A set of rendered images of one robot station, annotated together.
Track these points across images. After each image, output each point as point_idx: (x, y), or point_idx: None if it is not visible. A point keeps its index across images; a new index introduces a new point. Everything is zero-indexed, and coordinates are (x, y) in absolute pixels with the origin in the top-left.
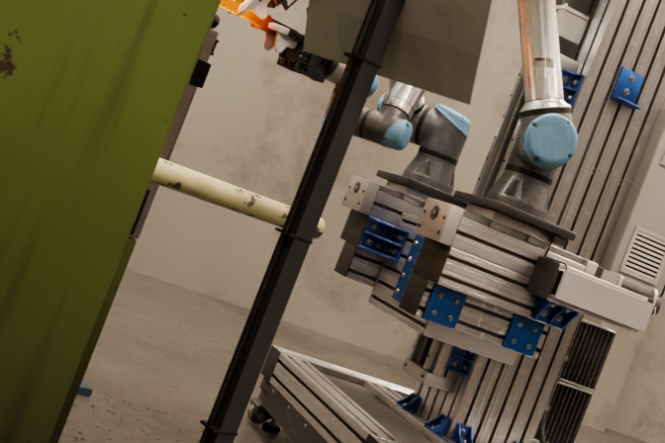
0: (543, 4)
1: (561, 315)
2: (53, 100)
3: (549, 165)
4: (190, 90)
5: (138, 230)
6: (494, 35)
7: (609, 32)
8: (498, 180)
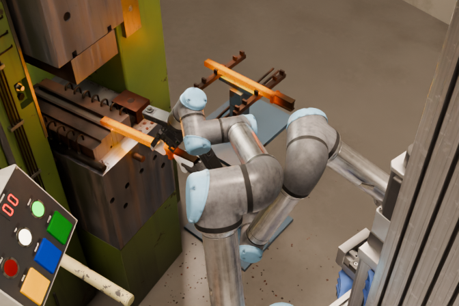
0: (203, 243)
1: None
2: None
3: None
4: (105, 199)
5: (117, 247)
6: (0, 300)
7: (382, 268)
8: None
